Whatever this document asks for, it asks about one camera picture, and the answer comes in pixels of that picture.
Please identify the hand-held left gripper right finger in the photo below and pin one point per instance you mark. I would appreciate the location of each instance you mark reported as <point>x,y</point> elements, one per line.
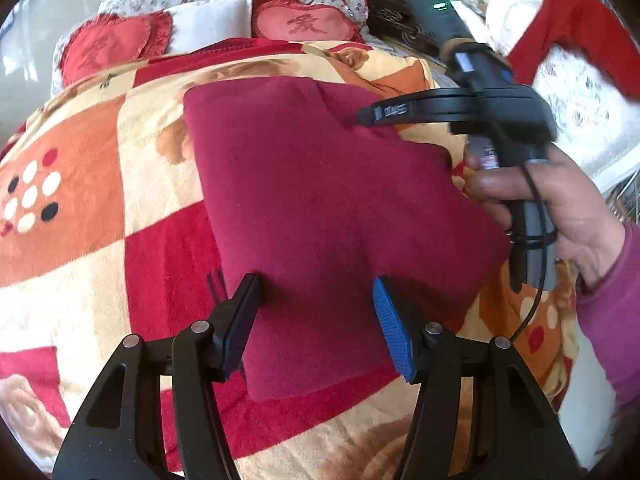
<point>392,322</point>

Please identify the white pillow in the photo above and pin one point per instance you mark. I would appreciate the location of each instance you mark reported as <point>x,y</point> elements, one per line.
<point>210,25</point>

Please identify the red white fleece garment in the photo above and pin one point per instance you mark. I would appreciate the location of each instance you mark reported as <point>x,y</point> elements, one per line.
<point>575,15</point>

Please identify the large red heart cushion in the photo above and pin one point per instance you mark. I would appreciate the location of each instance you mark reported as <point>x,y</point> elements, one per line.
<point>107,47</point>

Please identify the printed orange red blanket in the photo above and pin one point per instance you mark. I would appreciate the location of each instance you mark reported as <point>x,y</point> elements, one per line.
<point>150,285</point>

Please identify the maroon knit sweater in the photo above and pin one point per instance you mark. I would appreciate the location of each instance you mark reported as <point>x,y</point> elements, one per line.
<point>310,200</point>

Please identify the person's right hand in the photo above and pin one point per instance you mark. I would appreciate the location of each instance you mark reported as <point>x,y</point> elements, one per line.
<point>575,210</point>

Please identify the dark carved wooden nightstand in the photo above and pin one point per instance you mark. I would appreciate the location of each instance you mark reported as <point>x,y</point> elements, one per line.
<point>385,15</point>

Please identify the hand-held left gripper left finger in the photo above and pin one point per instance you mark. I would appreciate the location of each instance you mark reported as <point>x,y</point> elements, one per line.
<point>240,317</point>

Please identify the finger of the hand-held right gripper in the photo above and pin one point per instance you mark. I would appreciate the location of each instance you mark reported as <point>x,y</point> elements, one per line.
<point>400,109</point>

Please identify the small red heart cushion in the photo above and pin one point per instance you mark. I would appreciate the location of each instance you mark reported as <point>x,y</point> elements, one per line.
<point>300,22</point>

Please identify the white floral cloth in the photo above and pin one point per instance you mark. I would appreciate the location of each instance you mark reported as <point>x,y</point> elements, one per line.
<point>590,110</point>

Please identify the person's right forearm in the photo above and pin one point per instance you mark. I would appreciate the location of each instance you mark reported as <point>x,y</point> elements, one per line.
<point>615,310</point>

